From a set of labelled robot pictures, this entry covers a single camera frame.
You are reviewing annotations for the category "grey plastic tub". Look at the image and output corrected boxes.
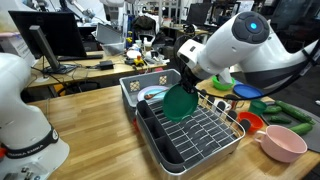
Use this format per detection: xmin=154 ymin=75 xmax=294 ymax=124
xmin=118 ymin=68 xmax=184 ymax=118

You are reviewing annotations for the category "wooden desk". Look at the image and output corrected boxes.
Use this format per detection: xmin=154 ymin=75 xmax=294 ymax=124
xmin=25 ymin=49 xmax=168 ymax=90

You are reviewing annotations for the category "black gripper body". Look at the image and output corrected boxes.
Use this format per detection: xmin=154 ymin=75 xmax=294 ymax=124
xmin=179 ymin=61 xmax=203 ymax=88

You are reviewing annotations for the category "medium green cucumber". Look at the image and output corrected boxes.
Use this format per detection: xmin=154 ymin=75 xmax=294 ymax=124
xmin=263 ymin=105 xmax=283 ymax=115

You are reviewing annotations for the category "pink handled bowl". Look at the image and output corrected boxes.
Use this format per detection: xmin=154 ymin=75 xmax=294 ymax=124
xmin=253 ymin=124 xmax=308 ymax=164

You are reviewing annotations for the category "light blue plate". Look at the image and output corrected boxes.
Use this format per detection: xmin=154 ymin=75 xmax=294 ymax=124
xmin=146 ymin=89 xmax=168 ymax=101

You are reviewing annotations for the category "red bowl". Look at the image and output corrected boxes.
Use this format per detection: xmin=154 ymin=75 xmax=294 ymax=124
xmin=236 ymin=111 xmax=265 ymax=133

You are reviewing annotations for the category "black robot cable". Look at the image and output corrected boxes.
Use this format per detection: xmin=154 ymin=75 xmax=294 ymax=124
xmin=173 ymin=33 xmax=320 ymax=102

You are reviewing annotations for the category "white mug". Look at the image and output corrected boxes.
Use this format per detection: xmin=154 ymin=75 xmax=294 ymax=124
xmin=211 ymin=98 xmax=232 ymax=116

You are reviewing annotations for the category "black power adapter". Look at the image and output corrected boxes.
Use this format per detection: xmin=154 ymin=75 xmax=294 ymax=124
xmin=99 ymin=60 xmax=115 ymax=71

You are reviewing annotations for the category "dark background monitor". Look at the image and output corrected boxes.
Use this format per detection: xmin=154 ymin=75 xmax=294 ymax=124
xmin=185 ymin=2 xmax=213 ymax=26

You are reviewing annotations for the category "small thin green cucumber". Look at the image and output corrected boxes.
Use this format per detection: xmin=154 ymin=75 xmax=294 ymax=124
xmin=268 ymin=115 xmax=293 ymax=125

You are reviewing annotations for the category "large green cucumber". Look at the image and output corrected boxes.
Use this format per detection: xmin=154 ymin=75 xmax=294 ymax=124
xmin=274 ymin=99 xmax=316 ymax=125
xmin=288 ymin=122 xmax=314 ymax=136

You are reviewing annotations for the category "grey dish rack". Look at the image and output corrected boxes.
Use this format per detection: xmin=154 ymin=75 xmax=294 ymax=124
xmin=134 ymin=92 xmax=247 ymax=180

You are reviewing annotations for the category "metal cup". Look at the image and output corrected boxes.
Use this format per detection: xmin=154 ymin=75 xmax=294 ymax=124
xmin=223 ymin=93 xmax=242 ymax=109

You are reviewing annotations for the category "white cardboard box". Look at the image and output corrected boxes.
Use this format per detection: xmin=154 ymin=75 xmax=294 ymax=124
xmin=0 ymin=32 xmax=37 ymax=68

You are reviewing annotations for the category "black keyboard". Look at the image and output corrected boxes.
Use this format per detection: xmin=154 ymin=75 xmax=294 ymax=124
xmin=57 ymin=54 xmax=104 ymax=63

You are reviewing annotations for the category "grey monitor stand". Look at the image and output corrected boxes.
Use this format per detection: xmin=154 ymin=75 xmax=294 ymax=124
xmin=29 ymin=25 xmax=78 ymax=75

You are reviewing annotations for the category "grey round tray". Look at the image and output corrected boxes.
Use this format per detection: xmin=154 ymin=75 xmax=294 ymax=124
xmin=260 ymin=100 xmax=320 ymax=154

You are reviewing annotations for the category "wooden spoon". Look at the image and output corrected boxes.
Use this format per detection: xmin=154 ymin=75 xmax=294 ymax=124
xmin=144 ymin=87 xmax=170 ymax=101

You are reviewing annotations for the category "black computer monitor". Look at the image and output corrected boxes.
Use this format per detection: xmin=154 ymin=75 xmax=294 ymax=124
xmin=8 ymin=10 xmax=88 ymax=59

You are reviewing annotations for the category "clear plastic bin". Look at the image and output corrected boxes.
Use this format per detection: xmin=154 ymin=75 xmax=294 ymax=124
xmin=95 ymin=23 xmax=126 ymax=56

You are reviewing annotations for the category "dark green cup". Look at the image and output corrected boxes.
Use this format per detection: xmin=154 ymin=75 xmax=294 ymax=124
xmin=248 ymin=99 xmax=268 ymax=117

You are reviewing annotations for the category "black office chair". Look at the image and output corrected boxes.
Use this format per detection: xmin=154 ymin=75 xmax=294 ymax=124
xmin=131 ymin=14 xmax=158 ymax=46

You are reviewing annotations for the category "white bowl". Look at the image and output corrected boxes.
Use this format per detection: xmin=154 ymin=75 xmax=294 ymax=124
xmin=126 ymin=49 xmax=142 ymax=60

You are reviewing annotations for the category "dark green plate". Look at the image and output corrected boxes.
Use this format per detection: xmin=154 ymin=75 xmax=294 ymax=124
xmin=162 ymin=83 xmax=200 ymax=124

